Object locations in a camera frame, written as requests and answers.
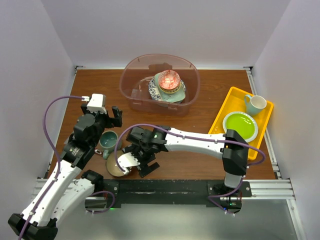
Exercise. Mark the blue floral plate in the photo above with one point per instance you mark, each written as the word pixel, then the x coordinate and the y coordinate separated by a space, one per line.
pixel 153 91

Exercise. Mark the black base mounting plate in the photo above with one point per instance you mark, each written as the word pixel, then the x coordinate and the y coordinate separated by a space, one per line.
pixel 176 192

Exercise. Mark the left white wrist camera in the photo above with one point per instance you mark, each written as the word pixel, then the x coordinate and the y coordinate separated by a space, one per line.
pixel 94 104

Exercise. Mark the brown handled small spoon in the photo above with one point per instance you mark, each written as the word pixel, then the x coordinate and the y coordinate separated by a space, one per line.
pixel 98 152

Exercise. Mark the red patterned bowl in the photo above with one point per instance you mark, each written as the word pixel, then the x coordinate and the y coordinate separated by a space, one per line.
pixel 169 79

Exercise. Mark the teal ceramic cup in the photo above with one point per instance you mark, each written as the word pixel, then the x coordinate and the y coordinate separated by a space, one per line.
pixel 108 142

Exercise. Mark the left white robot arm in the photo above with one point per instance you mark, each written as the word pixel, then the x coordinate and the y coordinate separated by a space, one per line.
pixel 39 221

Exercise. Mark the light blue mug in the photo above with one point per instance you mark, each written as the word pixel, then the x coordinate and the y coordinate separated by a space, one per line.
pixel 254 104

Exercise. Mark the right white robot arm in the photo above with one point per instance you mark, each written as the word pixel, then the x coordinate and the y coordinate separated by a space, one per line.
pixel 229 147

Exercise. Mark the yellow flower patterned bowl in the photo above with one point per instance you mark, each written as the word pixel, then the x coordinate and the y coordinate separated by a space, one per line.
pixel 164 92

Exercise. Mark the green plate white rim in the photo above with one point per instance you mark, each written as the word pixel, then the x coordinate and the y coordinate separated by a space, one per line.
pixel 242 123

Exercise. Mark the white cream bowl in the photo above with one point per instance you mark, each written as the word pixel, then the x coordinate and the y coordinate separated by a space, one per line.
pixel 170 91

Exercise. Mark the aluminium frame rail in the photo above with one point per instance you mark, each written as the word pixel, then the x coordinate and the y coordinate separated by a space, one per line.
pixel 279 189

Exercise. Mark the pink translucent plastic bin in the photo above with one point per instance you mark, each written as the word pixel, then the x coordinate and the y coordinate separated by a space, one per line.
pixel 135 78

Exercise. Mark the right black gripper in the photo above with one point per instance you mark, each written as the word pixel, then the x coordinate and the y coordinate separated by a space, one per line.
pixel 134 148

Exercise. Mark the mint green rectangular dish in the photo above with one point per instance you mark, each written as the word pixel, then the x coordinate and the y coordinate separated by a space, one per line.
pixel 175 97

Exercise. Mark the brown beige bowl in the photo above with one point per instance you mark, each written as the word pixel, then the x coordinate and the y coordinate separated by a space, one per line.
pixel 112 167

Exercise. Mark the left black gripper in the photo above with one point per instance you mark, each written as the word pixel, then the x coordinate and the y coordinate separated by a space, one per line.
pixel 110 124

